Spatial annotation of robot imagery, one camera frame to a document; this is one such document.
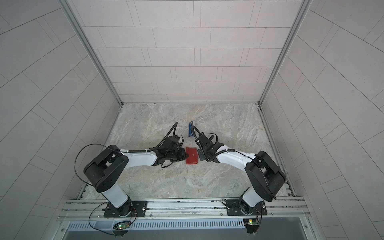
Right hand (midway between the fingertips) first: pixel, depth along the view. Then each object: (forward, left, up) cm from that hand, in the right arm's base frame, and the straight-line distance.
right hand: (203, 152), depth 89 cm
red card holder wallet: (-4, +7, 0) cm, 8 cm away
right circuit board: (-36, -20, -3) cm, 41 cm away
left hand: (-1, +7, 0) cm, 7 cm away
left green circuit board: (-33, +38, +3) cm, 51 cm away
